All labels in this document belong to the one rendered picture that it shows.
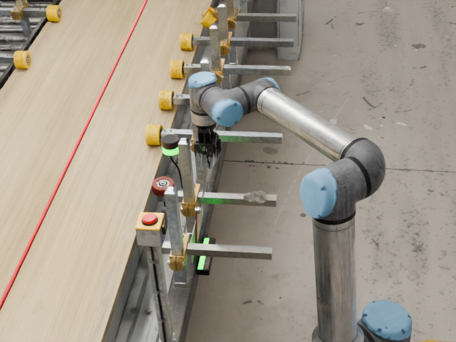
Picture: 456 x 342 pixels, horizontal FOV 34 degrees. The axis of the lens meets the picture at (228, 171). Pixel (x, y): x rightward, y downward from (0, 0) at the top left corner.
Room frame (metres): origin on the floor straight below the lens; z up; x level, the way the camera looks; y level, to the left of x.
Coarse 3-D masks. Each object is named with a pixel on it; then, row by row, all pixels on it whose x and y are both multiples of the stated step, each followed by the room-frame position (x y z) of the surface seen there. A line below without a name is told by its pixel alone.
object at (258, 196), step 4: (252, 192) 2.09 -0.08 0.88; (256, 192) 2.10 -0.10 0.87; (260, 192) 2.10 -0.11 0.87; (264, 192) 2.10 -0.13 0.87; (244, 196) 2.08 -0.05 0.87; (248, 196) 2.08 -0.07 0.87; (252, 196) 2.08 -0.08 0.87; (256, 196) 2.08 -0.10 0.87; (260, 196) 2.07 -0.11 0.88; (264, 196) 2.08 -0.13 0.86; (248, 200) 2.06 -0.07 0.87; (252, 200) 2.06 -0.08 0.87; (256, 200) 2.06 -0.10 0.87; (260, 200) 2.06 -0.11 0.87; (264, 200) 2.06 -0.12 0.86
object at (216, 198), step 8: (200, 192) 2.13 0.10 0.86; (208, 192) 2.13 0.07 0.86; (160, 200) 2.13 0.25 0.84; (200, 200) 2.10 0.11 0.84; (208, 200) 2.10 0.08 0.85; (216, 200) 2.09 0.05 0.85; (224, 200) 2.09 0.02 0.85; (232, 200) 2.09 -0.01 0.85; (240, 200) 2.08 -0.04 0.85; (272, 200) 2.06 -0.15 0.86
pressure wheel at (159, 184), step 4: (164, 176) 2.18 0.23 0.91; (156, 180) 2.16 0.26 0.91; (160, 180) 2.16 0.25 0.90; (164, 180) 2.16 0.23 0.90; (168, 180) 2.15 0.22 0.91; (172, 180) 2.15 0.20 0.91; (152, 184) 2.14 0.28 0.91; (156, 184) 2.14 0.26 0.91; (160, 184) 2.14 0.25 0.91; (164, 184) 2.13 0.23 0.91; (168, 184) 2.13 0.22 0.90; (172, 184) 2.13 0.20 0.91; (156, 188) 2.11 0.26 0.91; (160, 188) 2.11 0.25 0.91; (164, 188) 2.11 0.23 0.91; (156, 192) 2.11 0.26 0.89; (160, 192) 2.10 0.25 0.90; (160, 196) 2.10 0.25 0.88; (164, 204) 2.14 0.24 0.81
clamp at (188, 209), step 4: (196, 184) 2.17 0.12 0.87; (196, 188) 2.14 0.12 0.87; (200, 188) 2.17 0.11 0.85; (196, 192) 2.12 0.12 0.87; (196, 196) 2.10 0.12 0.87; (196, 200) 2.08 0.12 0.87; (184, 204) 2.06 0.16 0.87; (188, 204) 2.06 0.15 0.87; (192, 204) 2.06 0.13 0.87; (196, 204) 2.07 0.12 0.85; (180, 208) 2.06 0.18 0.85; (184, 208) 2.04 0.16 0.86; (188, 208) 2.04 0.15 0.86; (192, 208) 2.04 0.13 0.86; (184, 212) 2.04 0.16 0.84; (188, 212) 2.05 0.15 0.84; (192, 212) 2.04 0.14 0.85; (188, 216) 2.04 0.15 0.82
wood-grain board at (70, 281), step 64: (64, 0) 3.76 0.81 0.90; (128, 0) 3.71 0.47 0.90; (192, 0) 3.67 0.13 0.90; (64, 64) 3.06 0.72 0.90; (128, 64) 3.03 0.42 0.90; (0, 128) 2.57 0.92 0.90; (64, 128) 2.54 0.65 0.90; (128, 128) 2.51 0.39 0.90; (0, 192) 2.15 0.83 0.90; (64, 192) 2.13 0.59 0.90; (128, 192) 2.11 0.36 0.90; (0, 256) 1.81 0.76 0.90; (64, 256) 1.79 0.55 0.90; (128, 256) 1.77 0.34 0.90; (0, 320) 1.53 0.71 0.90; (64, 320) 1.52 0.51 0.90
